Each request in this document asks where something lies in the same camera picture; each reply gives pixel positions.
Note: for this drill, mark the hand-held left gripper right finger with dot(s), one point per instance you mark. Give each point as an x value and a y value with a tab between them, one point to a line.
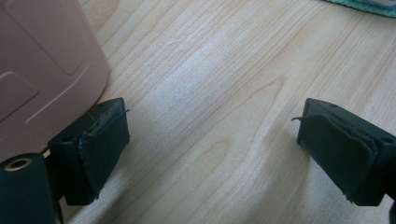
342	149

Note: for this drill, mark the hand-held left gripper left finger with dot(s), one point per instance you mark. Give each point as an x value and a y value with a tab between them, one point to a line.
93	149

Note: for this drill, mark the green cloth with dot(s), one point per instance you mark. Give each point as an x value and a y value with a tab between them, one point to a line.
370	6

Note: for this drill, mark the pink plastic bin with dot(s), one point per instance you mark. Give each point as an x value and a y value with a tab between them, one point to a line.
46	62

